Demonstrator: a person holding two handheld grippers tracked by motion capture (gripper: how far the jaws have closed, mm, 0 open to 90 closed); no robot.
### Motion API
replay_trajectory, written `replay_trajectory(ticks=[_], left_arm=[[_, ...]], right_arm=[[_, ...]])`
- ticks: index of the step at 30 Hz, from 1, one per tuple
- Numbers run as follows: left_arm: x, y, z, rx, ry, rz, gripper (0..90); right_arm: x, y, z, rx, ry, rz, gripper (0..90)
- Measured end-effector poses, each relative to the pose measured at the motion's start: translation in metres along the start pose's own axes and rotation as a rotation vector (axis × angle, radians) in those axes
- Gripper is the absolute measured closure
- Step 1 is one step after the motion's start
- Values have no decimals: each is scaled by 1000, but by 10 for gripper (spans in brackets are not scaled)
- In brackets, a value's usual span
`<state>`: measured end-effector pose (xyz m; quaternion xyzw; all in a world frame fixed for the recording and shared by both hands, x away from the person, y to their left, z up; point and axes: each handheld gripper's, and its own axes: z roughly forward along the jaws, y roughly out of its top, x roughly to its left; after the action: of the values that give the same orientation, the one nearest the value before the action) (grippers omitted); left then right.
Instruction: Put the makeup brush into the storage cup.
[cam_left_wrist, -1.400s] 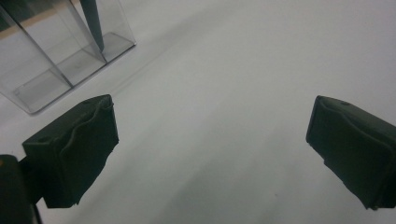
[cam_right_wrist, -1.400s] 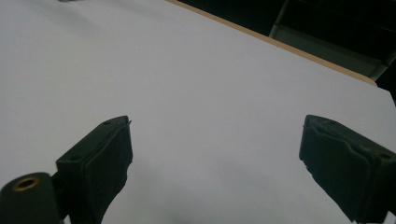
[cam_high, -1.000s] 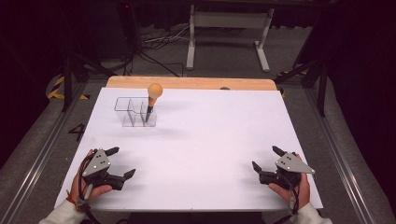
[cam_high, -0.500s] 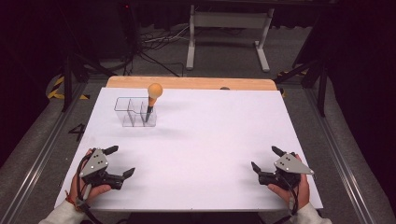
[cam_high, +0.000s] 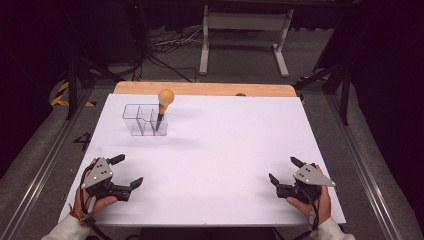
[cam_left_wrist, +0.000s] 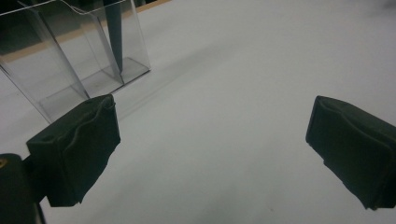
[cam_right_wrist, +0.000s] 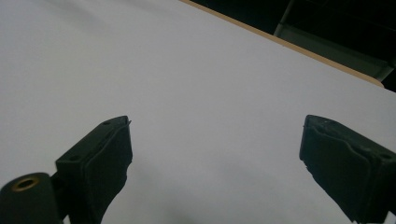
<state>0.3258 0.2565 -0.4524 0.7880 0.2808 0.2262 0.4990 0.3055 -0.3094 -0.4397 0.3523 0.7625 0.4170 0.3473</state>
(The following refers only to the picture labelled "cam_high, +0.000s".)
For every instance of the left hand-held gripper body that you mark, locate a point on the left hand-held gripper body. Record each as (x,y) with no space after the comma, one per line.
(100,175)

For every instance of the black tripod stand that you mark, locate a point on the black tripod stand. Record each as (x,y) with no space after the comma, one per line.
(71,86)
(345,96)

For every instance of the black equipment with red light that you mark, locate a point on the black equipment with red light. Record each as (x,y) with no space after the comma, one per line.
(131,30)

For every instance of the orange makeup brush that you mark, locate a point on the orange makeup brush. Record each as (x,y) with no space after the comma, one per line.
(165,97)

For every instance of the clear plastic organizer box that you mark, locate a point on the clear plastic organizer box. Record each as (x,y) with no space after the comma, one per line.
(141,121)

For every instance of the person's left hand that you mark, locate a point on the person's left hand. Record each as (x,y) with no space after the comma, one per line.
(103,203)

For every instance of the white metal stand frame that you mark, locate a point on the white metal stand frame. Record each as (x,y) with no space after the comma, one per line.
(245,21)

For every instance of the wooden table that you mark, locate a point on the wooden table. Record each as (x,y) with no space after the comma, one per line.
(206,88)

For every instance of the person's dark clothing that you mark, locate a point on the person's dark clothing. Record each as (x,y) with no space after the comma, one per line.
(210,234)

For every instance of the white board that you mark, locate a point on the white board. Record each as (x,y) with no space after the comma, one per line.
(220,150)

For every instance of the yellow black floor tape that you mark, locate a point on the yellow black floor tape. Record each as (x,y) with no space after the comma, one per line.
(60,96)

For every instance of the person's right hand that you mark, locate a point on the person's right hand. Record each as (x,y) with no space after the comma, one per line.
(300,204)

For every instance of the aluminium floor rail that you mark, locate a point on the aluminium floor rail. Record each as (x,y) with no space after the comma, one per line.
(43,170)
(360,166)

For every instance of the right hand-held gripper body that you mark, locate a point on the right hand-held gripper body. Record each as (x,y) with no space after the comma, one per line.
(310,178)

